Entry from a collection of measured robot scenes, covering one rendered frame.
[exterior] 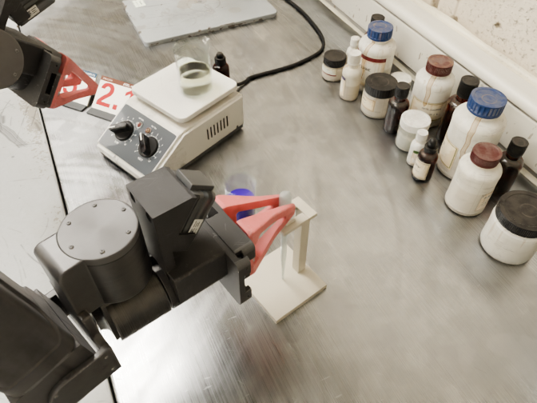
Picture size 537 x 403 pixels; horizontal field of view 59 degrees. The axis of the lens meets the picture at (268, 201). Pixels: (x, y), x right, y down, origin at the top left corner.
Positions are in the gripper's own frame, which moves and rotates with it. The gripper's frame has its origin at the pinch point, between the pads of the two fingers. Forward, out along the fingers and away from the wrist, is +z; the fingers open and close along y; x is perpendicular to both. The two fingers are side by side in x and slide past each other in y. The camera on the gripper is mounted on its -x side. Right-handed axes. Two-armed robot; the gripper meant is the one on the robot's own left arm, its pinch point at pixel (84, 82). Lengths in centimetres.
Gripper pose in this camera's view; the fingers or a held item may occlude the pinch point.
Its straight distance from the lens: 71.7
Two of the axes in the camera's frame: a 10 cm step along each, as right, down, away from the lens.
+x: -4.2, 8.7, 2.4
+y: -7.5, -4.9, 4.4
